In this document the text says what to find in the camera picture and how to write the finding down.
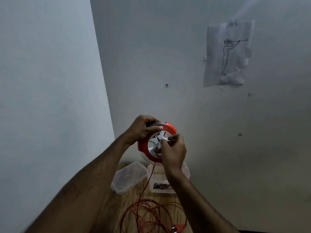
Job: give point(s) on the person's left hand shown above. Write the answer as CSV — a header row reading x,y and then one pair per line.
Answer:
x,y
137,131

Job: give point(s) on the person's right hand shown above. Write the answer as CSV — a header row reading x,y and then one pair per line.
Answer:
x,y
173,154

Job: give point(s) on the person's left thumb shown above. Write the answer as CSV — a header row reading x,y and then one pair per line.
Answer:
x,y
155,129

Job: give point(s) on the person's right thumb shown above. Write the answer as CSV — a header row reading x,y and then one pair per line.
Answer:
x,y
175,137

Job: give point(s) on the person's right forearm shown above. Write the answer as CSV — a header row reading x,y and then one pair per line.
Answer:
x,y
194,203

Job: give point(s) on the person's left forearm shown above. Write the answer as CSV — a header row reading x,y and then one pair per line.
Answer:
x,y
92,181

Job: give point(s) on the clear plastic container box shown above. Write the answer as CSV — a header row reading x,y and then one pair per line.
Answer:
x,y
158,174

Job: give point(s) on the dark metal parts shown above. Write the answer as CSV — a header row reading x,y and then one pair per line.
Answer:
x,y
161,186

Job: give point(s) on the clear plastic container lid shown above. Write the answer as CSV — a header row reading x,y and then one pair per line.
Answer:
x,y
127,177

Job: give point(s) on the red plug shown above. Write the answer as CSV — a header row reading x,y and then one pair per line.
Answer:
x,y
179,227

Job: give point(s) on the paper sheet with line drawing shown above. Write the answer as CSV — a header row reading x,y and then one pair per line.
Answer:
x,y
229,53

